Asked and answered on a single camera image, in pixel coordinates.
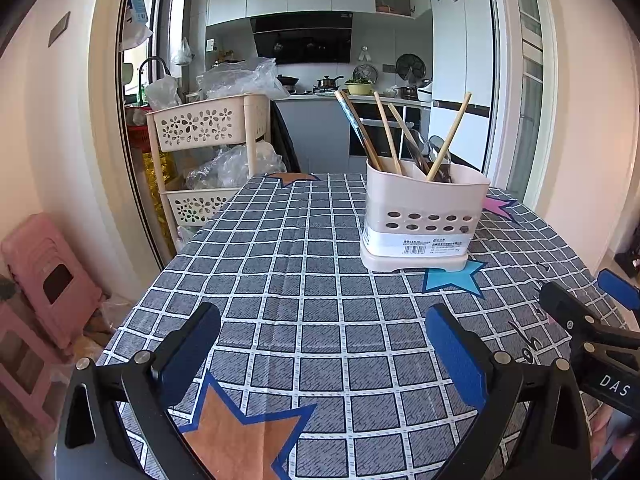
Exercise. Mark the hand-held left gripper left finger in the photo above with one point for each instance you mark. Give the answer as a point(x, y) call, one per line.
point(190, 355)

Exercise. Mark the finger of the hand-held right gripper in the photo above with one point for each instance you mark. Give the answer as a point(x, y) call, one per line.
point(560, 300)
point(620, 290)

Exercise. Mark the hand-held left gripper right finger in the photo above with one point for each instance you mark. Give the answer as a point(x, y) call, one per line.
point(455, 355)

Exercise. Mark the beige plastic utensil holder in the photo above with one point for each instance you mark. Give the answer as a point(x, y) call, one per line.
point(420, 220)

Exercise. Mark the plain bamboo chopstick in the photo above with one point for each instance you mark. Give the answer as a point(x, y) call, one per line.
point(387, 130)
point(452, 130)
point(400, 122)

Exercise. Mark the spiral-patterned bamboo chopstick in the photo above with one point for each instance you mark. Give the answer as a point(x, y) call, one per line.
point(362, 132)

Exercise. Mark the blue-patterned bamboo chopstick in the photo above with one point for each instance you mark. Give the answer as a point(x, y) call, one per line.
point(350, 120)

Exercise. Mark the person's right hand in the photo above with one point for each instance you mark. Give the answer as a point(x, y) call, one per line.
point(620, 435)

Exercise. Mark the grey checked tablecloth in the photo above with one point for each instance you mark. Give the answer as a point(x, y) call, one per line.
point(300, 285)

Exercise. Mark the gold foil package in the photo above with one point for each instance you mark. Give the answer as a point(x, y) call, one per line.
point(155, 185)

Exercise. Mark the pink plastic stool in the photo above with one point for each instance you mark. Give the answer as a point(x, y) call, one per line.
point(30, 250)
point(20, 395)

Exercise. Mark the clear plastic bag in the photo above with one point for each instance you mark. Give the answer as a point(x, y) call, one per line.
point(230, 165)

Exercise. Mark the sliding glass door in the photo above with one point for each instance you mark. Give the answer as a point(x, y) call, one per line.
point(525, 85)

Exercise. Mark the red plastic basin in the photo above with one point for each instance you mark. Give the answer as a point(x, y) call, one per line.
point(137, 137)

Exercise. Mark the beige plastic storage trolley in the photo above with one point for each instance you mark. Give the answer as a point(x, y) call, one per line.
point(200, 122)

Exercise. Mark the black built-in oven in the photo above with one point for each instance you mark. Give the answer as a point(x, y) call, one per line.
point(360, 140)

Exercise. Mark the black chair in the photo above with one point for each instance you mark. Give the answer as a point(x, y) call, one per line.
point(285, 135)

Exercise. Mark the electric rice cooker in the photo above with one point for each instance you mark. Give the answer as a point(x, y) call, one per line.
point(417, 91)

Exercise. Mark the white refrigerator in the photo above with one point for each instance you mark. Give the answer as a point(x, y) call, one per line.
point(460, 60)

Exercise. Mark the crumpled clear plastic bags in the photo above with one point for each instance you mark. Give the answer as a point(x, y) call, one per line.
point(240, 80)

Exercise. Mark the green basin with vegetables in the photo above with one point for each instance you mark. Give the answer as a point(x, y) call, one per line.
point(359, 88)

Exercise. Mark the black wok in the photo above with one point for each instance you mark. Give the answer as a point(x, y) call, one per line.
point(287, 80)

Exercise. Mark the kitchen faucet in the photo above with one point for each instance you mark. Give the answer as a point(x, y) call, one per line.
point(150, 62)

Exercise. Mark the stainless steel pot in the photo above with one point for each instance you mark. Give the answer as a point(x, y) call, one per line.
point(327, 83)

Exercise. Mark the white hanging plastic bag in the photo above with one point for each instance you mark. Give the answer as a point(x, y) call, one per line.
point(181, 52)

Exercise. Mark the black range hood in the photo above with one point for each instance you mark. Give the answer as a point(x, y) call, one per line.
point(300, 40)

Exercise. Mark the blue and white hanging bag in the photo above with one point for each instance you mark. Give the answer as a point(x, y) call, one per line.
point(139, 10)

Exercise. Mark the grey wall switch panel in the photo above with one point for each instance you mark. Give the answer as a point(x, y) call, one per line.
point(60, 30)

